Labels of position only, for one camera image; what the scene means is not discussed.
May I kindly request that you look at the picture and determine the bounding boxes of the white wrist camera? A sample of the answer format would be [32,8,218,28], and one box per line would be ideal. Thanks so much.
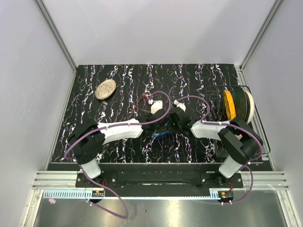
[148,99,163,114]
[173,100,186,112]

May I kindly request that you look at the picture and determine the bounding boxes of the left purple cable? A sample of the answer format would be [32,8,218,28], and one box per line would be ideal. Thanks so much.
[63,91,171,218]

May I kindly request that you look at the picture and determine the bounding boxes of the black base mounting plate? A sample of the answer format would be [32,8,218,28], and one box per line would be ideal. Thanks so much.
[75,171,244,198]

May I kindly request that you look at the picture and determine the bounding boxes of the red frame sunglasses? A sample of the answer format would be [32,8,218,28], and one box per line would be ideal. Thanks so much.
[134,93,151,113]

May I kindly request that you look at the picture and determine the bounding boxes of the blue glasses case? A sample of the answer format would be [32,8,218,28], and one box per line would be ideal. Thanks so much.
[152,120,171,138]

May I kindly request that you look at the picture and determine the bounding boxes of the purple cable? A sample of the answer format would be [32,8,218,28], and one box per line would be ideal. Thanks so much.
[176,95,264,204]
[63,91,171,218]

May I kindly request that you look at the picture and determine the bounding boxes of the white cable duct strip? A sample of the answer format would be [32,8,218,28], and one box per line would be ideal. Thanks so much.
[43,189,222,201]

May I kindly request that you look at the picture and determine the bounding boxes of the yellow plate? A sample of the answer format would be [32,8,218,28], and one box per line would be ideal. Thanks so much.
[223,90,236,121]

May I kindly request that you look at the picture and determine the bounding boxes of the cream white plate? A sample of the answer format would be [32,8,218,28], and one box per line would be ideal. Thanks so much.
[244,90,255,123]

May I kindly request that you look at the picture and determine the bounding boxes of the dark green plate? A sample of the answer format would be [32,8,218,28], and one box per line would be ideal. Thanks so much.
[231,86,249,122]

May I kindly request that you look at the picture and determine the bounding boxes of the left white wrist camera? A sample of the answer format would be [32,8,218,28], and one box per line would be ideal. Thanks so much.
[148,99,163,114]

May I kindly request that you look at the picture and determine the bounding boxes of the black wire dish rack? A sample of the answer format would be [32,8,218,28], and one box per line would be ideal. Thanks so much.
[206,85,264,165]

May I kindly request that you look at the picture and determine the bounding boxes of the speckled oval stone coaster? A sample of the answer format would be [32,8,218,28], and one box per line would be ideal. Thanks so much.
[95,79,116,100]

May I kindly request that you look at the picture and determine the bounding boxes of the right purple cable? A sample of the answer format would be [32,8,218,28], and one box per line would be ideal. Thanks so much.
[176,95,264,204]

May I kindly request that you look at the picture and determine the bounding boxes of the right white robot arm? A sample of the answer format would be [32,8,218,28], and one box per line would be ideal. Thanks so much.
[168,107,263,188]

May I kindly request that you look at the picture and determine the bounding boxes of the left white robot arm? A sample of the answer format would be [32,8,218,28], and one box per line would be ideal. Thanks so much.
[64,114,169,187]

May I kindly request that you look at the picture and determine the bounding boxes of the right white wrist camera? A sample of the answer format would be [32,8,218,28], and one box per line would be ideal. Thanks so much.
[173,100,186,112]

